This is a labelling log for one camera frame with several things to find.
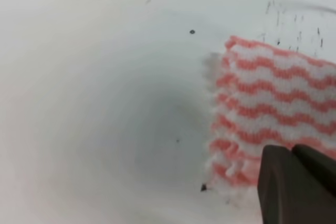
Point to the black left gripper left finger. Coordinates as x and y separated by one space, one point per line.
288 193

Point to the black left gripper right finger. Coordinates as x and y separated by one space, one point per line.
320 166

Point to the pink white wavy towel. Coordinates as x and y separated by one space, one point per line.
266 95

